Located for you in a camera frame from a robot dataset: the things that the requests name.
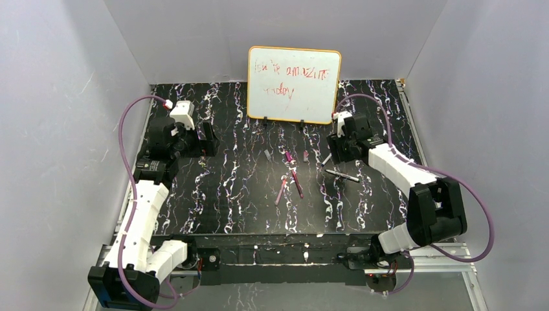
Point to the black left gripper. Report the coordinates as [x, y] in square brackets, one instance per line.
[206, 138]

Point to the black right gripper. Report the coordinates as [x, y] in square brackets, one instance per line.
[335, 148]

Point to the white marker pen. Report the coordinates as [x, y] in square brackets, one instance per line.
[343, 175]

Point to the blue capped pen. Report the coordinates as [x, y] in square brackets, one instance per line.
[326, 160]

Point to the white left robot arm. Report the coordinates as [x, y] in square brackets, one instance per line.
[131, 275]

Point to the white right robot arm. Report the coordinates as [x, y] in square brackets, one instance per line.
[435, 209]

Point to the dark pink pen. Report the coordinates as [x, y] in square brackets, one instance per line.
[299, 188]

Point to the yellow framed whiteboard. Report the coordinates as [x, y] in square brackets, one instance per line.
[291, 84]

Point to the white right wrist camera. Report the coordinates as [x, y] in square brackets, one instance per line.
[339, 120]

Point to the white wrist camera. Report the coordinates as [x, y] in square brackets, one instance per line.
[182, 113]
[339, 120]

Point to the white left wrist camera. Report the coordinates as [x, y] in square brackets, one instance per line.
[182, 113]

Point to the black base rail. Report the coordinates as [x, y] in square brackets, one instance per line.
[285, 258]

